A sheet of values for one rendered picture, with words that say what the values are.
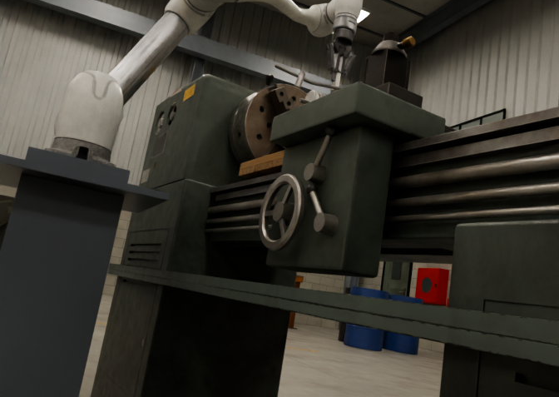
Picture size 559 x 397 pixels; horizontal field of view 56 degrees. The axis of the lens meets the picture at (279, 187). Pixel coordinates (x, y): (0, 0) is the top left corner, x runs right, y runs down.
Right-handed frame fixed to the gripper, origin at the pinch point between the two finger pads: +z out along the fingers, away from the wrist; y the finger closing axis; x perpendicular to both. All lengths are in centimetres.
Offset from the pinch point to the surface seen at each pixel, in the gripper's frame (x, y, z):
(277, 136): -57, -50, 48
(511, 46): 472, 701, -482
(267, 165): -31, -38, 47
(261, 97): -6.3, -31.4, 19.2
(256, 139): -6.3, -30.4, 33.1
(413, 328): -102, -49, 82
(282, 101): -10.3, -25.8, 19.3
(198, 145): 9, -44, 36
